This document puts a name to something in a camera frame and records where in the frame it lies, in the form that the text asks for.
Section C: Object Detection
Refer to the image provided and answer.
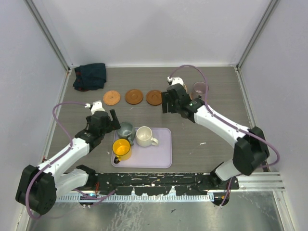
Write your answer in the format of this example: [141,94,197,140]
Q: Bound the brown wooden coaster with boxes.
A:
[125,89,143,105]
[146,90,162,106]

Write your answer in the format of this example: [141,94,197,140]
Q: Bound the grey-green ceramic mug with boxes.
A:
[117,122,136,146]

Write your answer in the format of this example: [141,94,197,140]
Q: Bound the purple transparent mug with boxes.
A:
[191,82,209,101]

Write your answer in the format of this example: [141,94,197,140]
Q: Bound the woven rattan coaster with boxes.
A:
[190,93,196,100]
[103,90,121,106]

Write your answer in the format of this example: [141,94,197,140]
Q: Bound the white ceramic mug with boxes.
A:
[135,126,159,147]

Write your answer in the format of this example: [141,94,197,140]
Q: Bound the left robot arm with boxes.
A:
[15,109,120,215]

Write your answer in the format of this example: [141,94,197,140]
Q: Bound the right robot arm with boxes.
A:
[161,84,270,190]

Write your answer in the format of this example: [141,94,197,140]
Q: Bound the yellow transparent mug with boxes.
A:
[112,139,132,164]

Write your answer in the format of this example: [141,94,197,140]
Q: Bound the dark blue folded cloth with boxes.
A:
[73,63,107,92]

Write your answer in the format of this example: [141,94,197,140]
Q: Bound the lavender plastic tray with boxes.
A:
[111,128,172,168]

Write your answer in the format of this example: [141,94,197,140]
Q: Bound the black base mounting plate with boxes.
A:
[78,173,239,196]

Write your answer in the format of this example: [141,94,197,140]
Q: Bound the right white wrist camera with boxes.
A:
[167,77,184,86]

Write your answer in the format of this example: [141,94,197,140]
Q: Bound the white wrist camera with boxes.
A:
[167,77,184,86]
[84,101,106,115]

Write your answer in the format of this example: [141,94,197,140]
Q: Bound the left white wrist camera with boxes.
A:
[84,101,106,115]

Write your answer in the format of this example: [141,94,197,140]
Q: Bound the slotted cable duct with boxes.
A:
[56,192,214,203]

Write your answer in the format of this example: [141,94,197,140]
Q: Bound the aluminium front rail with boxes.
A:
[24,172,286,192]

